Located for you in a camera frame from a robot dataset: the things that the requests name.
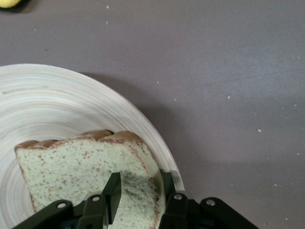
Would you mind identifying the slice of brown-crusted bread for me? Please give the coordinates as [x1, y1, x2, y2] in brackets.
[14, 129, 167, 229]

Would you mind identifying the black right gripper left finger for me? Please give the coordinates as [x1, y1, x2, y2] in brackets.
[14, 172, 123, 229]

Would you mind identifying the round light wooden plate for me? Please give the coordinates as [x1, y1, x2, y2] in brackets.
[0, 63, 185, 229]

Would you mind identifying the yellow quilted oven mitt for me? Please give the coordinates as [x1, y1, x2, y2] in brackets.
[0, 0, 21, 9]

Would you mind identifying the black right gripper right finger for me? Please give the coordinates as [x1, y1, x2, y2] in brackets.
[159, 171, 261, 229]

